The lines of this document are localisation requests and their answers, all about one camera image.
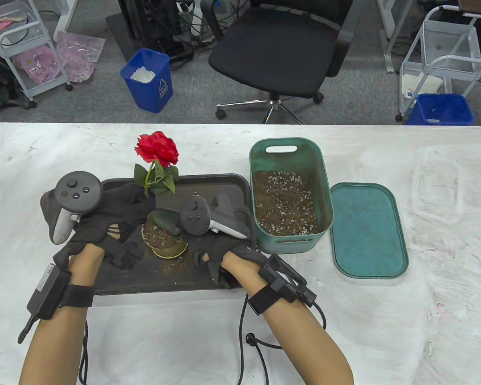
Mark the black office chair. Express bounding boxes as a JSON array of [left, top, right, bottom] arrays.
[[200, 0, 354, 124]]

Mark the black wrist strap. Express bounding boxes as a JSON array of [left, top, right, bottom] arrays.
[[247, 255, 317, 316], [18, 264, 95, 344]]

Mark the white crumpled paper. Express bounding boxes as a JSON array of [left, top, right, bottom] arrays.
[[129, 67, 156, 83]]

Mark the green plastic bin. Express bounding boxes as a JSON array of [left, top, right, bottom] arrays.
[[249, 138, 334, 255]]

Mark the black computer tower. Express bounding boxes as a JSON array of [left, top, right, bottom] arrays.
[[118, 0, 184, 44]]

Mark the black floor mat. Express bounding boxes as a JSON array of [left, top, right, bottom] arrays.
[[105, 12, 193, 63]]

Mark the person's right hand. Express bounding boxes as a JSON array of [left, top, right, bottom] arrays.
[[186, 232, 267, 290]]

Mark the blue waste bin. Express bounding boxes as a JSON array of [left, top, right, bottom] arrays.
[[407, 93, 475, 126], [120, 48, 174, 114]]

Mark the person's left hand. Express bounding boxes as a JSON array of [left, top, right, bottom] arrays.
[[53, 184, 156, 270]]

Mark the white wire cart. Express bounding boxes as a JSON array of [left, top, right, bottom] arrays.
[[396, 6, 481, 122], [0, 0, 73, 101]]

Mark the green plastic bin lid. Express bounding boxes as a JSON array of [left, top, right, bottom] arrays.
[[329, 183, 409, 280]]

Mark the red artificial rose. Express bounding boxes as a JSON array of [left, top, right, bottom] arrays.
[[133, 131, 180, 198]]

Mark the yellow ribbed flower pot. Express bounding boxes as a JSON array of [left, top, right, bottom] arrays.
[[141, 219, 189, 259]]

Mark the grey handheld controller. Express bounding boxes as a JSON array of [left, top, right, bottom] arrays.
[[178, 193, 257, 241], [40, 171, 103, 245]]

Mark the dark brown plastic tray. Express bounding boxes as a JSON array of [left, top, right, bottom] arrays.
[[93, 174, 257, 296]]

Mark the green plastic trowel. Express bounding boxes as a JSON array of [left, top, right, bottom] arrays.
[[147, 209, 183, 236]]

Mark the brown potting mix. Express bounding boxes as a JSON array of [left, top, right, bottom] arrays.
[[142, 223, 185, 252], [253, 170, 318, 236]]

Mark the person's right forearm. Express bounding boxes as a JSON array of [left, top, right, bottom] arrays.
[[220, 253, 355, 385]]

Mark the person's left forearm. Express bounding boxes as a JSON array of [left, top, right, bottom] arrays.
[[19, 243, 105, 385]]

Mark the pink plastic bag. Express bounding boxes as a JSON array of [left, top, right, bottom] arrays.
[[55, 31, 106, 83], [15, 45, 61, 85]]

